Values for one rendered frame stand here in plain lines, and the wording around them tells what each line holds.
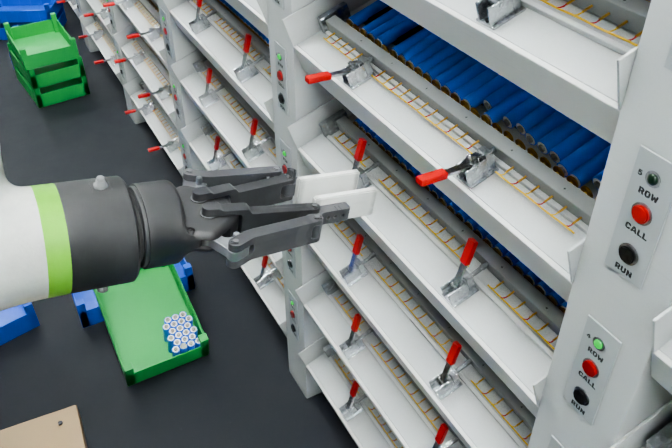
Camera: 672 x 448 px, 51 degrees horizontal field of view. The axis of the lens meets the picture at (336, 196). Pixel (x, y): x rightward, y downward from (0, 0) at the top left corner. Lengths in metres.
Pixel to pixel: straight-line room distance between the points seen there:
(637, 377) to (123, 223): 0.46
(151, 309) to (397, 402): 0.80
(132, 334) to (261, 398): 0.37
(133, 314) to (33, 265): 1.29
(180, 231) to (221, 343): 1.22
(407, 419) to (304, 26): 0.67
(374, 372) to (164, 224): 0.79
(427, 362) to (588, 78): 0.59
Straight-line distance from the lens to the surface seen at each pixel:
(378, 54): 0.99
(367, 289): 1.20
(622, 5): 0.67
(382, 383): 1.31
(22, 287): 0.58
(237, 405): 1.69
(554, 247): 0.74
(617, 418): 0.75
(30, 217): 0.58
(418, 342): 1.12
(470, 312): 0.92
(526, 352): 0.88
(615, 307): 0.68
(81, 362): 1.85
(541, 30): 0.70
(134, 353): 1.80
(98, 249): 0.58
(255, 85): 1.40
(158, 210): 0.60
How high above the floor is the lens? 1.34
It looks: 37 degrees down
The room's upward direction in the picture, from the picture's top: straight up
